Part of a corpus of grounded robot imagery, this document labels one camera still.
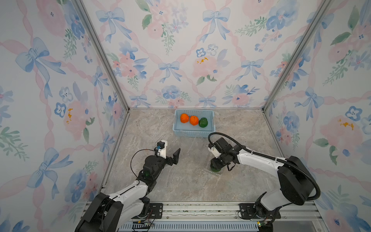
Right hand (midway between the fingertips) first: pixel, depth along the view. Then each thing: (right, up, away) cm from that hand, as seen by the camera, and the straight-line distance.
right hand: (211, 157), depth 90 cm
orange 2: (-10, +24, +16) cm, 31 cm away
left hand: (-23, +8, -8) cm, 26 cm away
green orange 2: (+2, -7, -2) cm, 7 cm away
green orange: (-3, +22, +17) cm, 28 cm away
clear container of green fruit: (+3, -8, -5) cm, 9 cm away
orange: (-17, +25, +16) cm, 35 cm away
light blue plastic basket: (-15, +16, +19) cm, 29 cm away
